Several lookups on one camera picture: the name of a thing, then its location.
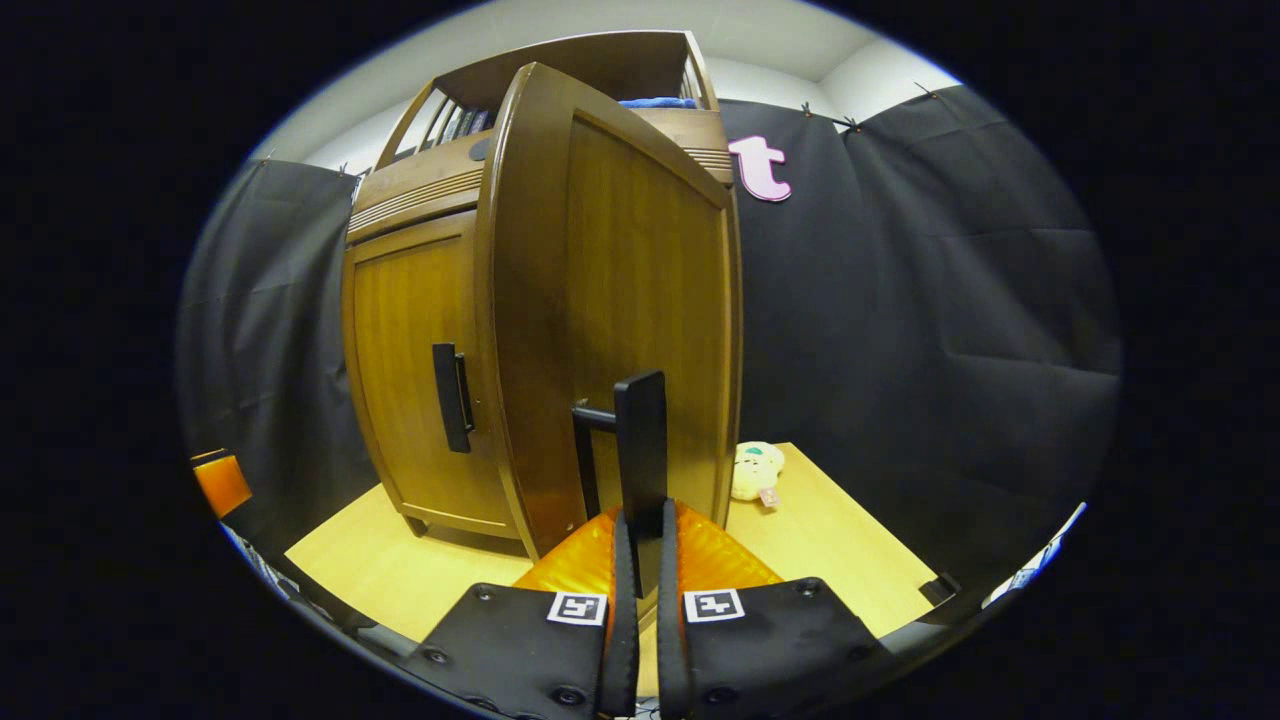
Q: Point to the blue towel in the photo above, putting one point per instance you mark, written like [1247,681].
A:
[655,102]

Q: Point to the wooden double-door shoe cabinet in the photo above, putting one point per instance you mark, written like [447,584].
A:
[600,55]

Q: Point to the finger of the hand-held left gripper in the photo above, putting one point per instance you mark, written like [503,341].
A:
[222,485]

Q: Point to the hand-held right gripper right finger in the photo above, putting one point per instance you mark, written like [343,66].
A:
[672,650]

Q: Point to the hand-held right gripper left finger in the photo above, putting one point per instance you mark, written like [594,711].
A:
[622,640]

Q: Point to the black backdrop cloth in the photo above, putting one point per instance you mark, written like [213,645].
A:
[900,300]

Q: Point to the cream plush toy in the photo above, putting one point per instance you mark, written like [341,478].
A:
[755,470]

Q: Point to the small black block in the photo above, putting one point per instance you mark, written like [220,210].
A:
[941,588]

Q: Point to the blue purple book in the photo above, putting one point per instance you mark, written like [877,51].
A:
[480,120]

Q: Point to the wooden cabinet door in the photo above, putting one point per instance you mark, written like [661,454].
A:
[400,330]
[620,280]

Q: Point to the grey book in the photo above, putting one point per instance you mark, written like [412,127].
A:
[450,124]

